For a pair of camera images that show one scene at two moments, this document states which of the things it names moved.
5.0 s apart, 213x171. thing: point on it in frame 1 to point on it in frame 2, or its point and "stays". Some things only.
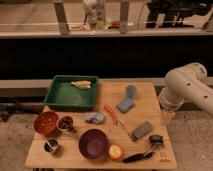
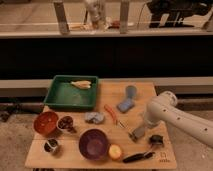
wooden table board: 126,130 stays
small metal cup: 50,145 stays
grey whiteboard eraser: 145,128 stays
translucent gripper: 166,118 to 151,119
